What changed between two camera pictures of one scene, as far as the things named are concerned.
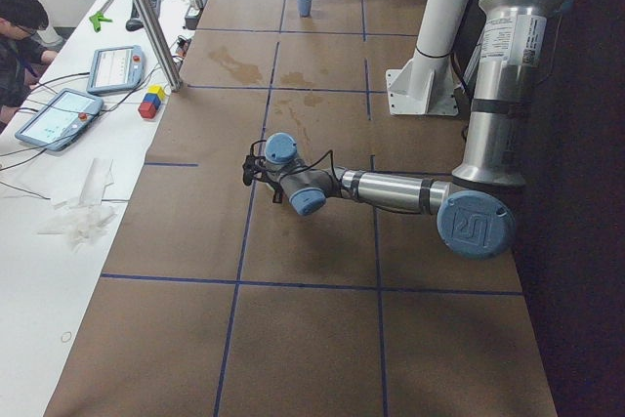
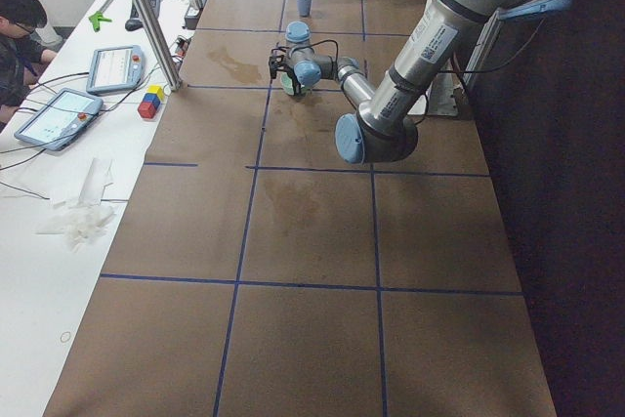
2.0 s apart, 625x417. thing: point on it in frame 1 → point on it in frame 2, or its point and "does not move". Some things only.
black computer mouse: x=134 y=24 does not move
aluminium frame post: x=151 y=20 does not move
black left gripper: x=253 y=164 → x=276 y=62
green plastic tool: x=95 y=20 does not move
